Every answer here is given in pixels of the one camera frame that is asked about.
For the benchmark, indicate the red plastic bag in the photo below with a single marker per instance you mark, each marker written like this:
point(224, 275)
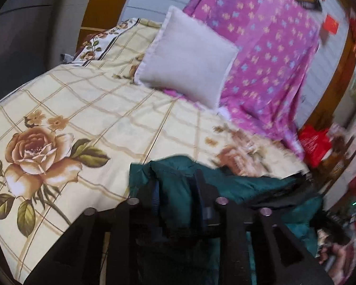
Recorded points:
point(314, 145)

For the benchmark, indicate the wooden post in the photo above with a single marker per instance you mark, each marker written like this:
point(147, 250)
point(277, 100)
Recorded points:
point(335, 80)

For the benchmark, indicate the floral checked bed sheet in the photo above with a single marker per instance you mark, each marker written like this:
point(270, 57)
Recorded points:
point(106, 118)

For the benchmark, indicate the green puffer jacket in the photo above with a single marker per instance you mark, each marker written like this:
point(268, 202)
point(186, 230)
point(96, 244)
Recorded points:
point(178, 178)

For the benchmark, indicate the red paper sticker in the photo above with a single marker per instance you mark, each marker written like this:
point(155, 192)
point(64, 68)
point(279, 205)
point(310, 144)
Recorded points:
point(331, 24)

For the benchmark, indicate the white pillow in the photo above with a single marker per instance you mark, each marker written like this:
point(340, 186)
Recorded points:
point(190, 56)

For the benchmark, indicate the person's right hand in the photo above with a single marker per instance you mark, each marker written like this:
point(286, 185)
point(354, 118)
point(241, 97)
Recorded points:
point(344, 255)

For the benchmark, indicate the purple floral blanket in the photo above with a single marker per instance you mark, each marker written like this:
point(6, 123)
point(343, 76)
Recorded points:
point(267, 53)

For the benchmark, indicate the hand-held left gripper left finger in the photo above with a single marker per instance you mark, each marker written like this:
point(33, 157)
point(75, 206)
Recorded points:
point(156, 197)

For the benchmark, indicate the wooden door frame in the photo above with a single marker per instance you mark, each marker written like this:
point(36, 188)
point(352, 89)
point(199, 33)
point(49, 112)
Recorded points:
point(109, 3)

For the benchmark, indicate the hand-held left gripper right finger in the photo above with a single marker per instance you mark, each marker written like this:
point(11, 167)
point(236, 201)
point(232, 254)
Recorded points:
point(208, 210)

